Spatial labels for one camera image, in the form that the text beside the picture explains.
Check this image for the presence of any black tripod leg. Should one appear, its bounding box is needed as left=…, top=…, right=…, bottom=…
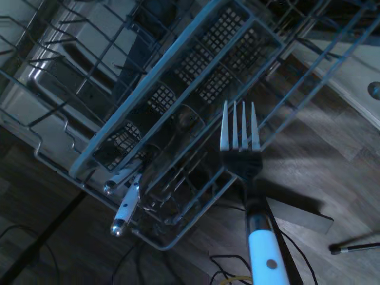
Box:
left=329, top=242, right=380, bottom=256

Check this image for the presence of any black cable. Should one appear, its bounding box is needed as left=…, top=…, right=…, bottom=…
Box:
left=208, top=230, right=319, bottom=285
left=0, top=224, right=62, bottom=285

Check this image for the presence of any dark grey flat block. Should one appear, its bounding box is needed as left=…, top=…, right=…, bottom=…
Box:
left=260, top=189, right=334, bottom=235

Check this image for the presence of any white handled metal fork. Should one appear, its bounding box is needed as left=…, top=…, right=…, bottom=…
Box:
left=219, top=100, right=290, bottom=285

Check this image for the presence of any white handled riveted cutlery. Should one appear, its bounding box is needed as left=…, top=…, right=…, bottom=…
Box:
left=110, top=173, right=143, bottom=238

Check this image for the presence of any white cabinet panel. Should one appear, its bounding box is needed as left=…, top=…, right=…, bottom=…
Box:
left=289, top=38, right=380, bottom=132

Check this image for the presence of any metal wire dishwasher rack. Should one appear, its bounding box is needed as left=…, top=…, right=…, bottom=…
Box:
left=0, top=0, right=380, bottom=252

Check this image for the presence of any yellow cable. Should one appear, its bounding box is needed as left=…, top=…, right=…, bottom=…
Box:
left=218, top=275, right=253, bottom=285

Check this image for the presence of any round grey knob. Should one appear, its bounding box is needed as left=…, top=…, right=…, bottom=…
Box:
left=367, top=81, right=380, bottom=100

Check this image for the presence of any grey plastic cutlery basket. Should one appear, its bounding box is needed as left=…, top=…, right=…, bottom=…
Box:
left=69, top=0, right=285, bottom=191

